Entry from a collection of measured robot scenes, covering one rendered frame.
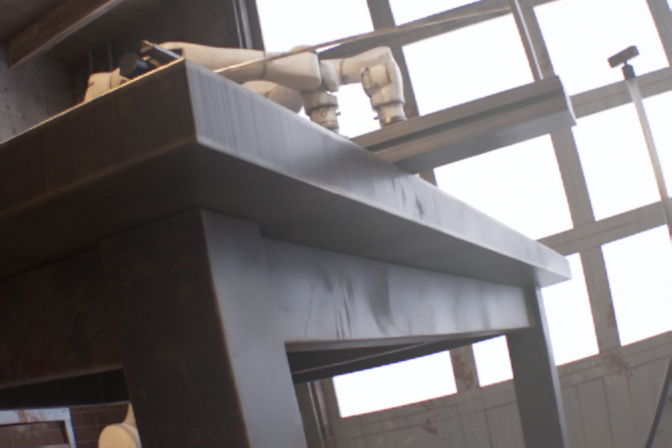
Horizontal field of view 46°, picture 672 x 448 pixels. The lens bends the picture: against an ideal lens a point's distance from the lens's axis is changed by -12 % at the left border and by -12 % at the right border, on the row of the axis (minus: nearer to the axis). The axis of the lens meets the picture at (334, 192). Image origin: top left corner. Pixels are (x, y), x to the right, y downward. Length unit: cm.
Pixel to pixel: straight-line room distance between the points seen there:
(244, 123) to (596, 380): 332
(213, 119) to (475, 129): 30
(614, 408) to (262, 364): 323
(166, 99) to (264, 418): 21
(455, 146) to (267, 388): 26
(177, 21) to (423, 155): 391
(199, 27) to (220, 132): 405
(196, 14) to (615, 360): 267
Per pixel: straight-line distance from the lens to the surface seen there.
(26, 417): 276
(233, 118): 45
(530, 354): 169
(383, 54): 197
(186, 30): 452
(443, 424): 386
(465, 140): 69
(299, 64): 179
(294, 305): 66
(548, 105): 68
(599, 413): 374
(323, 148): 56
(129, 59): 78
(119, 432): 216
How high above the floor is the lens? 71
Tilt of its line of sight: 13 degrees up
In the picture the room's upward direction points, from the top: 12 degrees counter-clockwise
